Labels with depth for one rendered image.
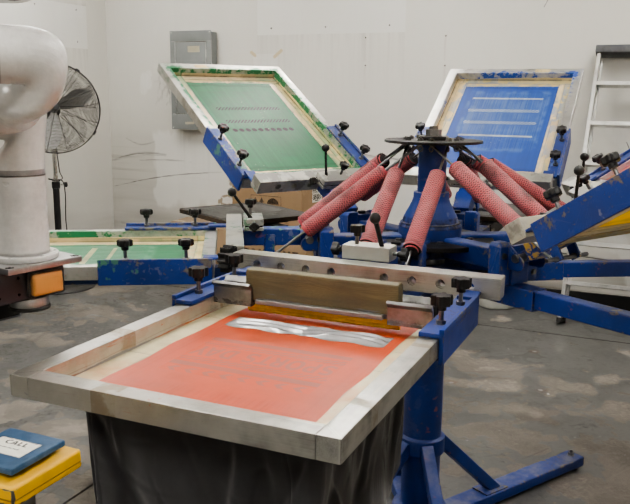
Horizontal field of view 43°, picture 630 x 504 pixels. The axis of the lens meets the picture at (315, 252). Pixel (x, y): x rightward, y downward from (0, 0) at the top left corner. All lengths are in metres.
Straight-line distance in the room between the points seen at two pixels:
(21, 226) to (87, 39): 5.55
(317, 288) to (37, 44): 0.79
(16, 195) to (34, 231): 0.07
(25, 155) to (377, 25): 4.71
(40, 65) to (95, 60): 5.84
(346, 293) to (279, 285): 0.16
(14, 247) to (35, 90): 0.37
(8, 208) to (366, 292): 0.71
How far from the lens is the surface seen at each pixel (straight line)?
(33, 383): 1.37
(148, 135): 6.97
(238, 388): 1.36
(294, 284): 1.72
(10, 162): 1.51
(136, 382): 1.41
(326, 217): 2.34
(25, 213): 1.52
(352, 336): 1.62
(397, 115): 5.94
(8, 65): 1.23
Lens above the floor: 1.44
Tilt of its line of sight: 11 degrees down
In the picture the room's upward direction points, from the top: 1 degrees clockwise
